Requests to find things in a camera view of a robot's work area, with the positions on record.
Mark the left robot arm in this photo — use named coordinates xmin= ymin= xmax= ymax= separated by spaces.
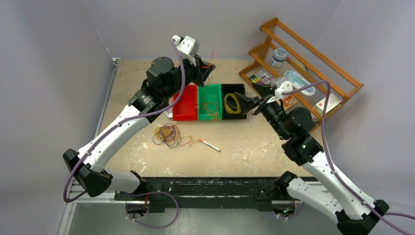
xmin=63 ymin=55 xmax=215 ymax=200

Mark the marker pen pack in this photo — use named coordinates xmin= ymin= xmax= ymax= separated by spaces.
xmin=249 ymin=69 xmax=275 ymax=85

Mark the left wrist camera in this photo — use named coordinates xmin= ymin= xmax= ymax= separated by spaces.
xmin=172 ymin=35 xmax=201 ymax=61

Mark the orange cable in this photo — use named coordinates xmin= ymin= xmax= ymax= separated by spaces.
xmin=201 ymin=51 xmax=216 ymax=87
xmin=200 ymin=94 xmax=222 ymax=121

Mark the wooden shelf rack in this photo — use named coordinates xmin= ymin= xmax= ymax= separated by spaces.
xmin=239 ymin=17 xmax=363 ymax=126

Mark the orange white marker pen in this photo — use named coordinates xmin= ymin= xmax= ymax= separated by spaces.
xmin=197 ymin=138 xmax=221 ymax=152

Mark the yellow cable coil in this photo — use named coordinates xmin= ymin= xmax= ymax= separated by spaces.
xmin=224 ymin=93 xmax=243 ymax=115

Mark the white round jar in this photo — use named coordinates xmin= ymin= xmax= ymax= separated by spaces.
xmin=270 ymin=48 xmax=288 ymax=68

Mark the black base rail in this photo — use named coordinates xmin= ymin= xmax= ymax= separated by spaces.
xmin=113 ymin=176 xmax=312 ymax=214

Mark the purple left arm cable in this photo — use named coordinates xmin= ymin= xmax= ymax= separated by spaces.
xmin=63 ymin=40 xmax=187 ymax=204

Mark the orange spiral notebook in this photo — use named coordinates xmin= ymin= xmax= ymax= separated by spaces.
xmin=282 ymin=94 xmax=298 ymax=109

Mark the white red box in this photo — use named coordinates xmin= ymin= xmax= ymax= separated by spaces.
xmin=313 ymin=93 xmax=341 ymax=117

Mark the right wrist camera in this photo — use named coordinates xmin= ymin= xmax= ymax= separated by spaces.
xmin=266 ymin=81 xmax=293 ymax=104

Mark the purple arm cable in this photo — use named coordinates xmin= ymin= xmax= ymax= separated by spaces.
xmin=282 ymin=80 xmax=415 ymax=235
xmin=63 ymin=40 xmax=187 ymax=204

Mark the black plastic bin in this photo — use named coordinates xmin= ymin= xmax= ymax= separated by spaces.
xmin=221 ymin=84 xmax=247 ymax=120

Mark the blue blister pack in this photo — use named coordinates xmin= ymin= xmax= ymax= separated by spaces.
xmin=284 ymin=70 xmax=316 ymax=96

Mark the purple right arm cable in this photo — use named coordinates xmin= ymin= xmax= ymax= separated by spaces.
xmin=282 ymin=80 xmax=415 ymax=235

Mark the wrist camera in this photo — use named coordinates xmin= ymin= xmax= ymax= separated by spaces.
xmin=266 ymin=81 xmax=293 ymax=104
xmin=172 ymin=35 xmax=201 ymax=61

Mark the green plastic bin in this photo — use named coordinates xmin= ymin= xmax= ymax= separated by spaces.
xmin=197 ymin=84 xmax=222 ymax=121

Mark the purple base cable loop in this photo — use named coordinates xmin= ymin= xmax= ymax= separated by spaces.
xmin=124 ymin=190 xmax=181 ymax=230

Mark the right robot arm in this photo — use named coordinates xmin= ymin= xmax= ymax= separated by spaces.
xmin=235 ymin=82 xmax=389 ymax=235

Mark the cable bundle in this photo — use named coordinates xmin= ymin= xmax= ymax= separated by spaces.
xmin=152 ymin=123 xmax=205 ymax=149

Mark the red plastic bin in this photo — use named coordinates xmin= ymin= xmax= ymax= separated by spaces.
xmin=172 ymin=85 xmax=197 ymax=121

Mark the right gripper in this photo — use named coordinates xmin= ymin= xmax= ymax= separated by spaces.
xmin=232 ymin=83 xmax=289 ymax=139

